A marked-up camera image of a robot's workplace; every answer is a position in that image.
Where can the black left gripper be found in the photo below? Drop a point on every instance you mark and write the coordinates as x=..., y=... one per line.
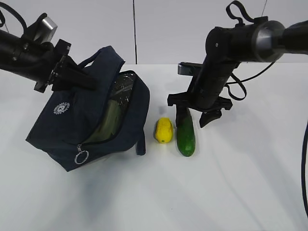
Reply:
x=61, y=71

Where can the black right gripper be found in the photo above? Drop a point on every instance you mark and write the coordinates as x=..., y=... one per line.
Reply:
x=203, y=95

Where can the green cucumber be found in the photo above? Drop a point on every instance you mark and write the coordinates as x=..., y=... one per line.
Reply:
x=186, y=137

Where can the dark navy fabric lunch bag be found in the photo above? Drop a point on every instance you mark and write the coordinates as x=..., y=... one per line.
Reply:
x=71, y=116

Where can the glass container with green lid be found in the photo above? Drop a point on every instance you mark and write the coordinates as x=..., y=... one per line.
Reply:
x=111, y=121

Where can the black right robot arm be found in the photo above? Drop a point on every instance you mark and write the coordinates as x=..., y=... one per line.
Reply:
x=263, y=41

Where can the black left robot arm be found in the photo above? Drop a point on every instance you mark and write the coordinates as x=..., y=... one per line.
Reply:
x=22, y=56

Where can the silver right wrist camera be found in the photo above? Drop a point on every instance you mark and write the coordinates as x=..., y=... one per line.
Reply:
x=188, y=69

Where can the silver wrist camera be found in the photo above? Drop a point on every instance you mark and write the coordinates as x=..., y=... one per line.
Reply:
x=188, y=69
x=42, y=30

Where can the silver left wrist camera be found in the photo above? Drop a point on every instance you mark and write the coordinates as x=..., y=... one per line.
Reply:
x=42, y=30

